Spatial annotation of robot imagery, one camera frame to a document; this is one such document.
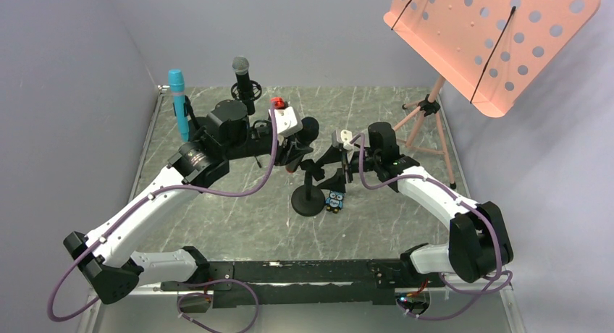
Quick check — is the black microphone orange end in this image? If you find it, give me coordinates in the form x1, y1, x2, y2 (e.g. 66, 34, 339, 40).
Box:
286, 117, 319, 173

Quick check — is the black round-base phone stand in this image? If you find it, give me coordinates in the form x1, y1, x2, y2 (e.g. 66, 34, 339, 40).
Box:
290, 159, 325, 217

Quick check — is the black microphone silver head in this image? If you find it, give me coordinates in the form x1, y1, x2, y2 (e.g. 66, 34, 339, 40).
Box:
231, 56, 256, 116

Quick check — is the blue toy microphone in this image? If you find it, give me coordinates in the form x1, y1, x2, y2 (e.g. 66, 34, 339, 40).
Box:
168, 69, 190, 142

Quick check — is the black tripod shock mount stand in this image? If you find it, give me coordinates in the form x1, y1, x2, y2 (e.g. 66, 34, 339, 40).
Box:
230, 80, 263, 102

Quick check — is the black round-base mic stand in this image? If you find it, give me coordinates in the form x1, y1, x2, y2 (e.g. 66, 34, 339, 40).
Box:
184, 96, 201, 140

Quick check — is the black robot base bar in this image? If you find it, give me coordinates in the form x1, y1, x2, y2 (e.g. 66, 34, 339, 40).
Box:
161, 258, 441, 308

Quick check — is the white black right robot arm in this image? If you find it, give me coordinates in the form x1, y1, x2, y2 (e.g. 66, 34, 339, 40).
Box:
316, 122, 513, 283

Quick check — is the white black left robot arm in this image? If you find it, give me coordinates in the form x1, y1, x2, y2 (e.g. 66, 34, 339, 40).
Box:
64, 98, 319, 305

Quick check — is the pink music stand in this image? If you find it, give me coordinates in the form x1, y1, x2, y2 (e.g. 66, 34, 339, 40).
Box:
393, 0, 602, 189

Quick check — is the blue owl toy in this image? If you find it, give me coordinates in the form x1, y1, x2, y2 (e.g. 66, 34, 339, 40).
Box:
325, 190, 345, 214

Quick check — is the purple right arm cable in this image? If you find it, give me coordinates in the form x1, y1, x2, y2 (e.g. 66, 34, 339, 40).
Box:
350, 131, 514, 322

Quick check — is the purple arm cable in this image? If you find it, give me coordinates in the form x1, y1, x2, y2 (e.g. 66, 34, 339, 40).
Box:
46, 107, 280, 323
350, 131, 514, 322

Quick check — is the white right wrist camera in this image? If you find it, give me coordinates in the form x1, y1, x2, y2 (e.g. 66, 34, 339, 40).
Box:
331, 130, 355, 153

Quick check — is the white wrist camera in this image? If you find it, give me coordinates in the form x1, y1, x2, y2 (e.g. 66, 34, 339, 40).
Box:
269, 97, 303, 138
331, 130, 355, 153

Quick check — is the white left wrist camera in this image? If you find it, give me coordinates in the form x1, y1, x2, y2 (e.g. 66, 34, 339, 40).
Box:
269, 97, 303, 138

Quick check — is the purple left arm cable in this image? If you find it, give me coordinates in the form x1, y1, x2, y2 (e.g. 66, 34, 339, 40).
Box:
46, 107, 280, 323

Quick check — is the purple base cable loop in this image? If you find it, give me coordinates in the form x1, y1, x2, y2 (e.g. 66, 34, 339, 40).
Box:
176, 279, 261, 333

